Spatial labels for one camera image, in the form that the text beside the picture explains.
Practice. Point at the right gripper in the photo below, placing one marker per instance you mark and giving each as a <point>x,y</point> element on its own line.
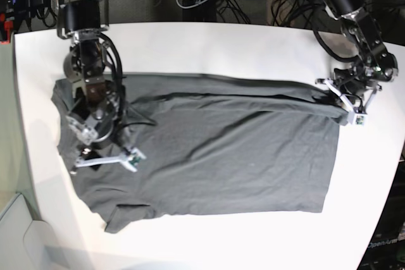
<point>108,147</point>

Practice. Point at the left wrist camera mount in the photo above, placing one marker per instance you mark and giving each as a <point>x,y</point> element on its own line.
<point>356,115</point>

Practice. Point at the red clamp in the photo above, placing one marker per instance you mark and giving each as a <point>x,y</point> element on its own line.
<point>7,26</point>

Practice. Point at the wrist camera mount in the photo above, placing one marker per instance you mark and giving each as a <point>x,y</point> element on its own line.
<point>90,158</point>
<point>356,115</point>

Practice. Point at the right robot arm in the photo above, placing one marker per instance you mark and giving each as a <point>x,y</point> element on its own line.
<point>94,69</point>

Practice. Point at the black equipment rack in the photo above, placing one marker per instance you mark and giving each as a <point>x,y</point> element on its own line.
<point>15,12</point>

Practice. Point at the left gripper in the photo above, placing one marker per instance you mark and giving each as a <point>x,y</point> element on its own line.
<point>357,89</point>

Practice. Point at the grey t-shirt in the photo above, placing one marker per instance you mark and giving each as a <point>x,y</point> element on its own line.
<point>216,145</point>

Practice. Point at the white bin corner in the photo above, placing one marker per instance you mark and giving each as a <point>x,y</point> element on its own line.
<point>26,243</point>

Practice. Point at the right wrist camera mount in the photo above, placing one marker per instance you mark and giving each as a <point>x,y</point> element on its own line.
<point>90,158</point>

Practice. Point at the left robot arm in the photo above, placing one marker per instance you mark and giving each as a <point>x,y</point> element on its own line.
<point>373,63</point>

